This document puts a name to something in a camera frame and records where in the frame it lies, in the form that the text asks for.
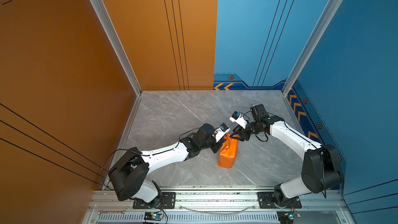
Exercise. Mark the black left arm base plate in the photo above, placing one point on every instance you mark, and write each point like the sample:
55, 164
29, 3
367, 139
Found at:
166, 200

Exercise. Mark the left green circuit board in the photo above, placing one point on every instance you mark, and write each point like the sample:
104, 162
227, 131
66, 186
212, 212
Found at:
153, 217

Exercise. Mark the aluminium corner post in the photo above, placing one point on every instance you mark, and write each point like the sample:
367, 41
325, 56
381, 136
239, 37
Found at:
108, 26
323, 22

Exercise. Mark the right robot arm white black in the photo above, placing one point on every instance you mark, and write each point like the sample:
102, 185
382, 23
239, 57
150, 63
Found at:
321, 167

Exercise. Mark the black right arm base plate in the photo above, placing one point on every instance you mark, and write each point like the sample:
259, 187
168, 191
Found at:
276, 200

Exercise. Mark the yellow wrapping paper sheet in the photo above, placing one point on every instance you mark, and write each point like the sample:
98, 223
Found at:
228, 152

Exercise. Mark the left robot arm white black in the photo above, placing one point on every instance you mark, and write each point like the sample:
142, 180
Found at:
129, 174

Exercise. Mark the left aluminium corner post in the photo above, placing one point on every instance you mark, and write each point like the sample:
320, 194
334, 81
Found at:
108, 26

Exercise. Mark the aluminium front rail frame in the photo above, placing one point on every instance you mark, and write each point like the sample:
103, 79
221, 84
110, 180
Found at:
219, 205

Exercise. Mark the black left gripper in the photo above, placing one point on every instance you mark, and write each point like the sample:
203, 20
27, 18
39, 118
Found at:
217, 148

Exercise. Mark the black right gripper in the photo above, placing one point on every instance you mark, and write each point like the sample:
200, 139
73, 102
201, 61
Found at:
241, 132

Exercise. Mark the right aluminium corner post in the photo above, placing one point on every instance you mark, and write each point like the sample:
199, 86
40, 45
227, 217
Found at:
323, 22

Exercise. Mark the green circuit board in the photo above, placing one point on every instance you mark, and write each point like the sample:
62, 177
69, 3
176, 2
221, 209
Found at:
288, 217
153, 217

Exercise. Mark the right green circuit board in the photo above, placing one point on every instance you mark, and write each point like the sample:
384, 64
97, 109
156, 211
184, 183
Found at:
288, 217

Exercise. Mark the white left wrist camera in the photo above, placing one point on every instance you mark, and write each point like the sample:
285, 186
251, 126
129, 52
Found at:
217, 133

